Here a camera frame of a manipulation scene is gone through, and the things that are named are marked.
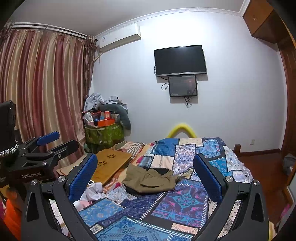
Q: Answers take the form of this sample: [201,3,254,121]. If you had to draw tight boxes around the wooden lap desk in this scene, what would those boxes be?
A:
[91,149,132,185]

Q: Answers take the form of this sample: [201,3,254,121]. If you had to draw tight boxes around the wooden wall cabinet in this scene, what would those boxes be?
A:
[243,0,282,44]

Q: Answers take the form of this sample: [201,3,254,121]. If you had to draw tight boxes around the orange box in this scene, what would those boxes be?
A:
[97,111,115,128]

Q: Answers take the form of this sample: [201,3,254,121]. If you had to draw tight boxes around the white air conditioner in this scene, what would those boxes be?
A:
[97,24,141,54]

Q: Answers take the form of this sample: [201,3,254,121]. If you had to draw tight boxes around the khaki pants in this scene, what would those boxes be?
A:
[121,164,180,194]

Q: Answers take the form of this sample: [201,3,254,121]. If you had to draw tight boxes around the white crumpled cloth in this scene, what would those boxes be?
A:
[80,182,105,202]

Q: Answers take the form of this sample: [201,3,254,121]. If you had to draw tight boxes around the small wall monitor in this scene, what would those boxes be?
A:
[169,75,198,97]

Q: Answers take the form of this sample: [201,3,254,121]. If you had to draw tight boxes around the green storage bag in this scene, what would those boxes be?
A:
[84,123,125,154]

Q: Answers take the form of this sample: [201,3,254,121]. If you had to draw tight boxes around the blue patchwork bedspread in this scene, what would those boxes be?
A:
[79,138,253,240]

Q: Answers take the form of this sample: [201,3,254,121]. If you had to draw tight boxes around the striped pink curtain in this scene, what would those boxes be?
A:
[0,22,98,172]

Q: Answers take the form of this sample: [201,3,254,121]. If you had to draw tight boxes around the large wall television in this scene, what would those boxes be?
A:
[154,45,207,77]

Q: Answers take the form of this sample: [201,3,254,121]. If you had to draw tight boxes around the yellow curved headrest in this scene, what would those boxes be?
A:
[167,123,198,138]

